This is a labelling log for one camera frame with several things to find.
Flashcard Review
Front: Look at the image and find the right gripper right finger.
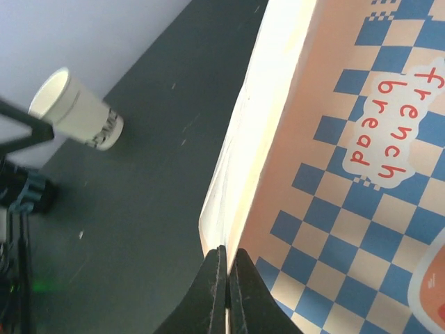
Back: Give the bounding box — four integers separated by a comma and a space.
229, 248, 302, 334

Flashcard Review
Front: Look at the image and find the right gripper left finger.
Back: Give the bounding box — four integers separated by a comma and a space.
155, 246, 227, 334

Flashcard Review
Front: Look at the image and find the blue checkered paper bag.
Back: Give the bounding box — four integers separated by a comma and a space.
199, 1, 444, 333

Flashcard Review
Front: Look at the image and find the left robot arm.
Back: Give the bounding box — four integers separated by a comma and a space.
1, 100, 56, 333

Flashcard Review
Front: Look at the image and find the white paper cup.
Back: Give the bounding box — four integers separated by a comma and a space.
28, 67, 124, 151

